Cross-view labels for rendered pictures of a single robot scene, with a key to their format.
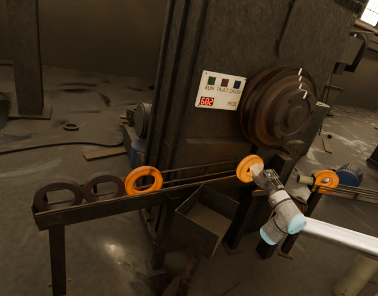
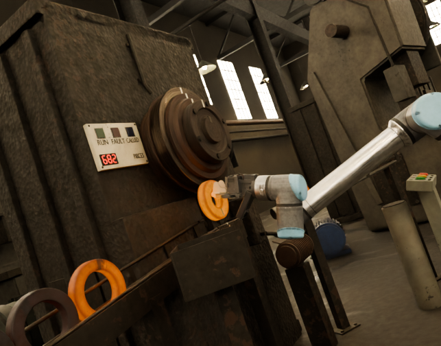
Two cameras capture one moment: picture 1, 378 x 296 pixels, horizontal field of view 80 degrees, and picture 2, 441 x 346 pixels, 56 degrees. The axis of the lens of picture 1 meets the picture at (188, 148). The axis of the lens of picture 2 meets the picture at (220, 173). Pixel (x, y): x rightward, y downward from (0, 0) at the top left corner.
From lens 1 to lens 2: 0.74 m
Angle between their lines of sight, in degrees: 39
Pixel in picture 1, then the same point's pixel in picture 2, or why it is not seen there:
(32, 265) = not seen: outside the picture
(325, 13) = (162, 49)
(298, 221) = (295, 177)
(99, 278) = not seen: outside the picture
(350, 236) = (345, 165)
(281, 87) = (175, 106)
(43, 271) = not seen: outside the picture
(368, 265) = (408, 235)
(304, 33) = (158, 69)
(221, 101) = (126, 156)
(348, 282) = (418, 276)
